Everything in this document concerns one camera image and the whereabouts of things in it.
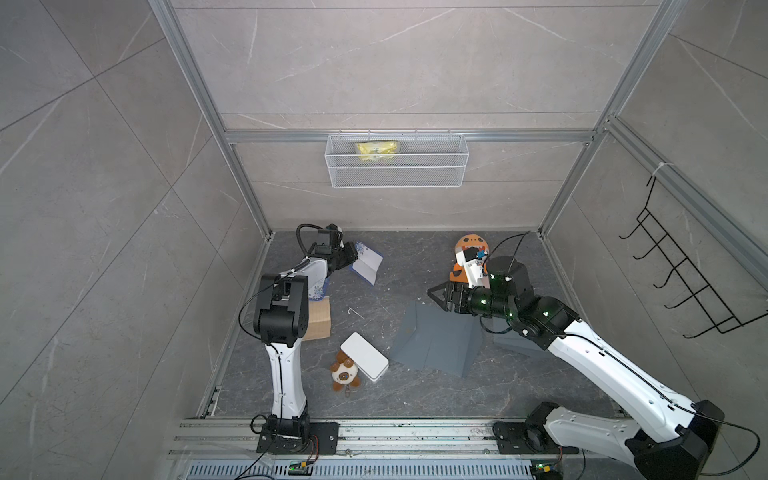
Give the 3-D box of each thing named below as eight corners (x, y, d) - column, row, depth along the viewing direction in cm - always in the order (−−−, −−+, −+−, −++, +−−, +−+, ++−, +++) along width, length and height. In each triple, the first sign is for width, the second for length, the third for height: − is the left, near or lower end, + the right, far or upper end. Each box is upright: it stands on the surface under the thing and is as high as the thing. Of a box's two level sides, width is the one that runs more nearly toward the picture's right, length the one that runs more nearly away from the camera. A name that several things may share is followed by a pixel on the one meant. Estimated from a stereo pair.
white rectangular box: (340, 352, 90) (337, 345, 86) (357, 335, 93) (355, 328, 89) (376, 386, 83) (376, 381, 79) (393, 366, 87) (393, 361, 83)
